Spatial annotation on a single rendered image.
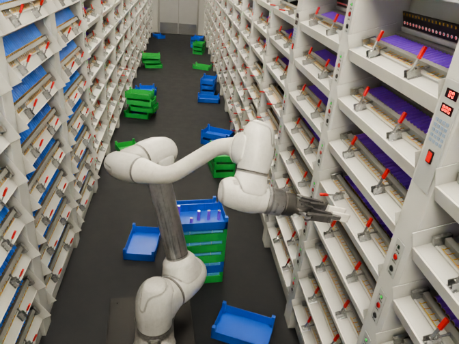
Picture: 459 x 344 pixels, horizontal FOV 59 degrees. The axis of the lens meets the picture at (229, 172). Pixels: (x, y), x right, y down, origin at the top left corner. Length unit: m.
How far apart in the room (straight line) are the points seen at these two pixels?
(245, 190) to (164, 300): 0.71
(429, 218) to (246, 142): 0.55
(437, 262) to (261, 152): 0.56
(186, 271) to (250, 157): 0.78
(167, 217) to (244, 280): 1.00
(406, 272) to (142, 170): 0.93
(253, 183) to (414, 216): 0.46
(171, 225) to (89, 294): 0.93
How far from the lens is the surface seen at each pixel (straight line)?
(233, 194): 1.22
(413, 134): 1.33
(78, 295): 2.56
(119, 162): 1.57
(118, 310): 2.06
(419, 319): 1.28
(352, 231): 1.54
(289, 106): 2.41
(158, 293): 1.74
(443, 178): 1.12
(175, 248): 1.82
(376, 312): 1.41
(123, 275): 2.64
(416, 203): 1.18
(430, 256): 1.19
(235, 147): 1.26
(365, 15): 1.65
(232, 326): 2.35
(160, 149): 1.66
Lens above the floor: 1.76
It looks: 28 degrees down
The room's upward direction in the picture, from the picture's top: 5 degrees clockwise
